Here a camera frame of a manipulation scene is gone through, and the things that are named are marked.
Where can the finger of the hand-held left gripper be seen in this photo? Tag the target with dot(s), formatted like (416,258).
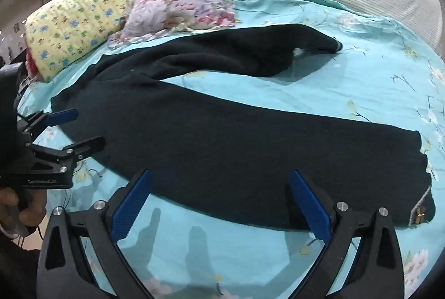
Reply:
(62,115)
(87,145)

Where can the turquoise floral bed sheet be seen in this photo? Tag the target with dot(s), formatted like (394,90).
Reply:
(347,83)

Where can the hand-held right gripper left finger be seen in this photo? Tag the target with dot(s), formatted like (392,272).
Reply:
(130,205)

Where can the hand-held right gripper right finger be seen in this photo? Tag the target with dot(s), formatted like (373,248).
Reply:
(311,205)

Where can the person's left hand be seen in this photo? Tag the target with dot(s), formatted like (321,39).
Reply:
(33,212)

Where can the pink cloth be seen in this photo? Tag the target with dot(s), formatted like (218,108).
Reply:
(31,68)

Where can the black pants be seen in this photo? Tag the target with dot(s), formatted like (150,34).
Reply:
(208,132)

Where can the pink floral ruffled pillow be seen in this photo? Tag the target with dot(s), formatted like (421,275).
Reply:
(180,3)

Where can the person's left forearm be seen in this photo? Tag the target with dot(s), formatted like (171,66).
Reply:
(15,267)

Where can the yellow printed pillow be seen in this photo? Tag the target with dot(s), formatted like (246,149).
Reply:
(69,24)

